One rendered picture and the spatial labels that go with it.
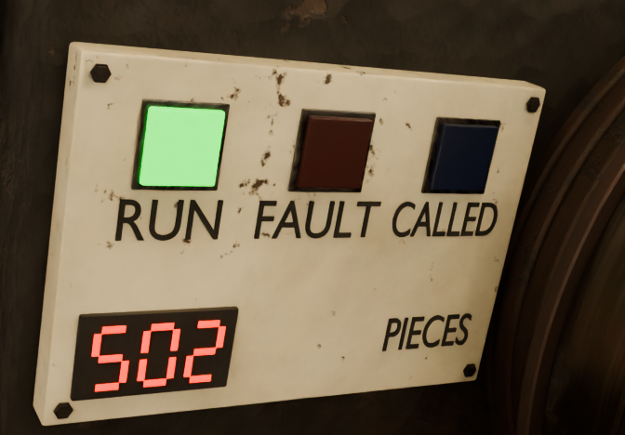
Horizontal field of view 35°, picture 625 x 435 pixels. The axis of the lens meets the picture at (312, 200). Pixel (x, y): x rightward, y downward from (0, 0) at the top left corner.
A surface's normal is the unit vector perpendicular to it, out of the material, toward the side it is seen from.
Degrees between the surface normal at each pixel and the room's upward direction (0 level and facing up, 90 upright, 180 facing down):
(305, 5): 90
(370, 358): 90
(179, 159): 90
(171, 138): 90
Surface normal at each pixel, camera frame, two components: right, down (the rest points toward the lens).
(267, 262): 0.47, 0.33
